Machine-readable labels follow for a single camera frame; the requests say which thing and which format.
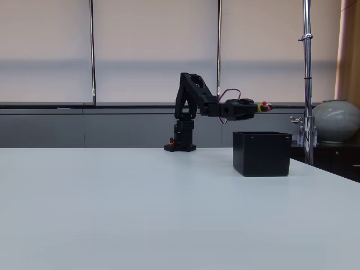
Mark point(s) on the round grey ceramic vase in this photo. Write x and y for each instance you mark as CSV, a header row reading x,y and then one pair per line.
x,y
336,121

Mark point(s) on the dark window mullion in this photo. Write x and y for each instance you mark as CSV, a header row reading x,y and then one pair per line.
x,y
92,56
219,56

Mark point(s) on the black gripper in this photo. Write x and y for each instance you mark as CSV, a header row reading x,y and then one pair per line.
x,y
245,109

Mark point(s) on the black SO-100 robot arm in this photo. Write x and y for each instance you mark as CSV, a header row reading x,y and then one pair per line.
x,y
185,112

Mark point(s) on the brown wooden wall panel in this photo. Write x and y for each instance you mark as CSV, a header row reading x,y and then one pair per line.
x,y
348,50

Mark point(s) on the black open box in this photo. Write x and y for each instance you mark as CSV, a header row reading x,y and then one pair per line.
x,y
261,157

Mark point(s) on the red pawn-shaped piece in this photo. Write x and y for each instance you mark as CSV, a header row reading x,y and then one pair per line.
x,y
266,106

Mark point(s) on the clear water bottle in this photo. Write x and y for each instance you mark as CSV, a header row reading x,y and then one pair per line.
x,y
300,136
315,136

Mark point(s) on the dark wooden sideboard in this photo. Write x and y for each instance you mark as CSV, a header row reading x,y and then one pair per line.
x,y
334,159

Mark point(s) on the grey low wall cabinet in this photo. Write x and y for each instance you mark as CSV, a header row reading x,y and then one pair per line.
x,y
84,128

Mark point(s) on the chrome stand pole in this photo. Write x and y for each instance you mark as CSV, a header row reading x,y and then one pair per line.
x,y
308,84

